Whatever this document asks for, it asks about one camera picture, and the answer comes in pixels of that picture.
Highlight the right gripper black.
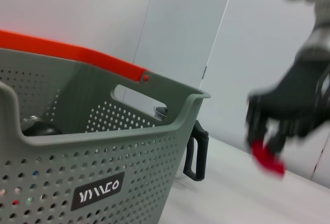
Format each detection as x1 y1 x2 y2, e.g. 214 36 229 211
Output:
244 56 330 155

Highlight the dark red long toy brick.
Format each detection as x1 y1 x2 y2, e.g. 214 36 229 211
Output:
250 140 286 179

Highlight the grey perforated storage basket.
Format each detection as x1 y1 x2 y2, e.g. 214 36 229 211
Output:
0 29 211 224

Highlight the black clay teapot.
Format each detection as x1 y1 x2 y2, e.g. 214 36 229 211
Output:
20 115 63 136

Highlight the glass carafe with black handle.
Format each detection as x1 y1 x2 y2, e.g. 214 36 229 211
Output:
153 106 209 182

